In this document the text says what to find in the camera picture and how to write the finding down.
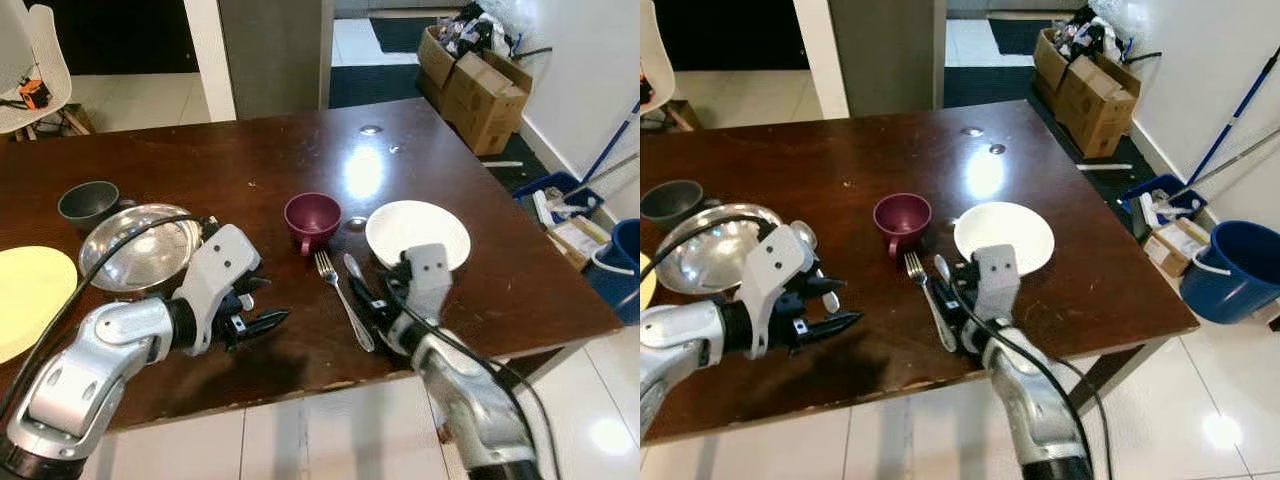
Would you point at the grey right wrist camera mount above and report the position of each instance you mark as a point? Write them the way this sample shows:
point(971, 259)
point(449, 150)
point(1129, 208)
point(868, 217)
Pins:
point(430, 275)
point(997, 275)

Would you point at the small labelled cardboard box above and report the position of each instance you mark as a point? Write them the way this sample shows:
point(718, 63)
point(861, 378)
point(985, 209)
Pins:
point(575, 238)
point(1175, 245)

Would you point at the white plastic chair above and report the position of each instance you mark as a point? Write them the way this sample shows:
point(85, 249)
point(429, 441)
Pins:
point(655, 50)
point(45, 50)

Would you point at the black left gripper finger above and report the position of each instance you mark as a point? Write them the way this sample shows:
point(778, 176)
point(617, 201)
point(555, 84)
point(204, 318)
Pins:
point(825, 286)
point(270, 321)
point(255, 286)
point(840, 323)

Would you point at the white plastic bag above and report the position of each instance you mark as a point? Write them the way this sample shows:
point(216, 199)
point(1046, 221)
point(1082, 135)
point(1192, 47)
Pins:
point(515, 15)
point(1125, 15)

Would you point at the open cardboard box with clutter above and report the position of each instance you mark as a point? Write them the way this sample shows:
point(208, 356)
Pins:
point(435, 60)
point(1050, 62)

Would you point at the grey mop pole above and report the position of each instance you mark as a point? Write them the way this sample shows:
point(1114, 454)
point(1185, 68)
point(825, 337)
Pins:
point(1230, 160)
point(618, 165)

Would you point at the dark grey cup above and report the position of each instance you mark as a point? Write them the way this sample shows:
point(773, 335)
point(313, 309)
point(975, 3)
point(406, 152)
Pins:
point(88, 205)
point(670, 205)

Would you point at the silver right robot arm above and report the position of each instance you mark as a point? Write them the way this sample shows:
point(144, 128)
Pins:
point(1035, 410)
point(470, 400)

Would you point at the silver metal fork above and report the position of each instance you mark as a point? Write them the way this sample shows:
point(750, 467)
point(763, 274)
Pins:
point(930, 305)
point(345, 305)

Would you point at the shiny steel bowl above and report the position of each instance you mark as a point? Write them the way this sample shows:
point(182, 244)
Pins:
point(715, 260)
point(140, 260)

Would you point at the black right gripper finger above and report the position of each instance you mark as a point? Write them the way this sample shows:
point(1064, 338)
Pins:
point(362, 298)
point(957, 300)

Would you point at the silver metal spoon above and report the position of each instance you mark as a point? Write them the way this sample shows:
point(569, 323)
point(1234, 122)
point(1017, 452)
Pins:
point(941, 267)
point(351, 266)

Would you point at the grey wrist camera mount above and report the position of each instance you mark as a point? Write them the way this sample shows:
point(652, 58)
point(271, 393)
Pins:
point(430, 275)
point(220, 262)
point(997, 275)
point(775, 270)

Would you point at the blue plastic bucket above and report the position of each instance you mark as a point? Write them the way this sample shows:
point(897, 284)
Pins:
point(1235, 280)
point(615, 290)

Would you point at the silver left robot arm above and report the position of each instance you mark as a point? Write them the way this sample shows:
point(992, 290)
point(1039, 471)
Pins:
point(90, 370)
point(680, 350)

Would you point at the yellow round plate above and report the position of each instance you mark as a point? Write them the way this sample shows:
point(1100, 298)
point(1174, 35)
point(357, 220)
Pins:
point(30, 300)
point(646, 295)

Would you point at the maroon cup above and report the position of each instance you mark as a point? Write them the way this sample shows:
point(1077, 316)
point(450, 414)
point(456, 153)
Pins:
point(902, 228)
point(312, 225)

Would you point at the closed brown cardboard box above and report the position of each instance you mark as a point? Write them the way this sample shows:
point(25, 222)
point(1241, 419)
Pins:
point(490, 110)
point(1100, 110)

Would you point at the small orange black device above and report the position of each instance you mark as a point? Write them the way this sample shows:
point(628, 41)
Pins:
point(35, 93)

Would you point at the dark floor mat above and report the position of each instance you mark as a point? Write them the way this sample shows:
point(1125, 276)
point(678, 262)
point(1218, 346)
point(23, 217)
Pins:
point(985, 88)
point(375, 88)

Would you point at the white round plate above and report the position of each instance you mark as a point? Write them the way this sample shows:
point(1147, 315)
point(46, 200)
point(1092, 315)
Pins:
point(415, 230)
point(1005, 235)

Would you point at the blue mop tray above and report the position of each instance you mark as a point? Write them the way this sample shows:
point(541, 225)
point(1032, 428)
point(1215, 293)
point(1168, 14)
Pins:
point(535, 190)
point(1140, 190)

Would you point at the thin white stick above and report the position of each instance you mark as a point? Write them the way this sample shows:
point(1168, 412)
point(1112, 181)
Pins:
point(500, 163)
point(1105, 166)

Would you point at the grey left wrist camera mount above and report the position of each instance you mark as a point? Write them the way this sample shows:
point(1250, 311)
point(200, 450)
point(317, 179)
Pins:
point(220, 262)
point(775, 270)

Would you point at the blue mop pole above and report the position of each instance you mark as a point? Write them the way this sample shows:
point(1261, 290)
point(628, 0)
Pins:
point(1235, 115)
point(610, 142)

